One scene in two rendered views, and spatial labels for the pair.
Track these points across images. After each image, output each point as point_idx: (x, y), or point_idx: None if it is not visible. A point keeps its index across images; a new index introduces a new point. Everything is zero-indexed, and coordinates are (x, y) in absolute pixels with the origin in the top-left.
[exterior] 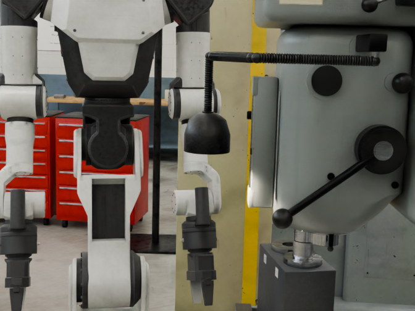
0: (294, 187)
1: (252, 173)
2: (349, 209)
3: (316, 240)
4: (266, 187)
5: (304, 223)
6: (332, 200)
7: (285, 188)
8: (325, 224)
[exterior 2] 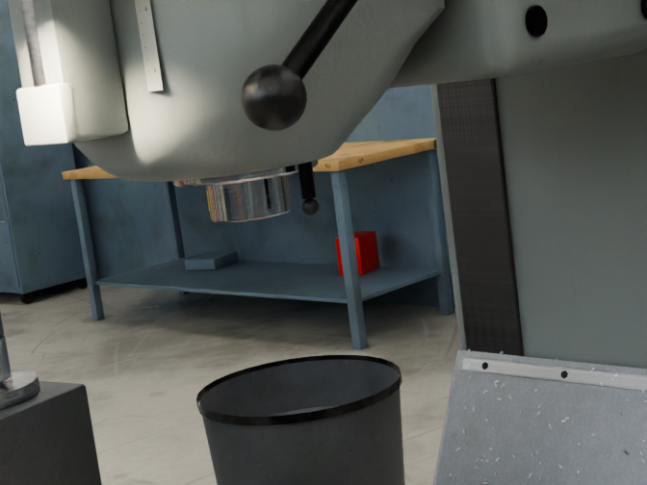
0: (240, 16)
1: (57, 26)
2: (365, 65)
3: (246, 206)
4: (102, 67)
5: (262, 135)
6: (334, 40)
7: (206, 32)
8: (307, 130)
